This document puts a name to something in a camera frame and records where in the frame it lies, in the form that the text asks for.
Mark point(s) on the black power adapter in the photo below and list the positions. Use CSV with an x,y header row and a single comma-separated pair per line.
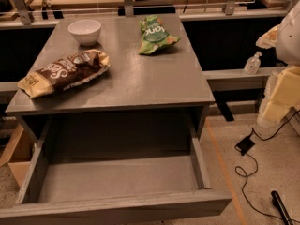
x,y
245,145

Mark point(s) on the white bowl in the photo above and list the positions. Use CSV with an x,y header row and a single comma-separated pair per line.
x,y
86,32

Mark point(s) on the black cylindrical floor object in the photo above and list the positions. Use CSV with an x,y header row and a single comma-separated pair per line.
x,y
278,203

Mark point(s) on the metal railing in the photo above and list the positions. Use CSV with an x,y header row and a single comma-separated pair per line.
x,y
45,13

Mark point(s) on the brown chip bag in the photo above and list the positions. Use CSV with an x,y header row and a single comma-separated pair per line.
x,y
65,73

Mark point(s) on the green rice chip bag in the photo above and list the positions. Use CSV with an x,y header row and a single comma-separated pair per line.
x,y
154,35

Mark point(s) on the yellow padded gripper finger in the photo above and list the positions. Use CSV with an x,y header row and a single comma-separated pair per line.
x,y
282,92
269,39

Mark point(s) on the cardboard box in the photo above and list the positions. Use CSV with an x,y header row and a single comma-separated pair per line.
x,y
18,153

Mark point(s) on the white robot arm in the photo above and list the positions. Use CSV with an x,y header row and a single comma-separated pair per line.
x,y
288,44

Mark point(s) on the grey cabinet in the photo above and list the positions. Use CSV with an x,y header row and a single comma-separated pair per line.
x,y
171,78

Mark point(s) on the open grey top drawer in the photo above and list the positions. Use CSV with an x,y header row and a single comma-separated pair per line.
x,y
120,174

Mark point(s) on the grey side bench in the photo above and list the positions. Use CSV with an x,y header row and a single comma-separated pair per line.
x,y
237,79

